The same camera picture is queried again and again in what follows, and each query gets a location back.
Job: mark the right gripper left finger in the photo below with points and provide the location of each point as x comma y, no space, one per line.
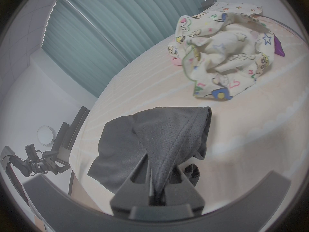
135,190

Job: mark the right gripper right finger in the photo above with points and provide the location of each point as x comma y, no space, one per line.
185,192

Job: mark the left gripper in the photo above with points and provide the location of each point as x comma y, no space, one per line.
51,162

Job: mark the black T-shirt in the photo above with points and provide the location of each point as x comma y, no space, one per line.
157,139

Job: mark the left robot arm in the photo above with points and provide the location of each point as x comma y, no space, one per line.
24,165

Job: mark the blue-green curtain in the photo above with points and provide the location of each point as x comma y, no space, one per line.
79,57
132,16

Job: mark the pink garment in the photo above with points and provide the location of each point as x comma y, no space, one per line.
177,61

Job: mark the white printed pyjama top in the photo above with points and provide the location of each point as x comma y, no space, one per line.
229,49

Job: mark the purple garment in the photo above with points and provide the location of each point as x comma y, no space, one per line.
279,46

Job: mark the grey bedside table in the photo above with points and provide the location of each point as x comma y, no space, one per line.
207,3

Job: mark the white printed pillow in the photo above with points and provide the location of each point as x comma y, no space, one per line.
236,7

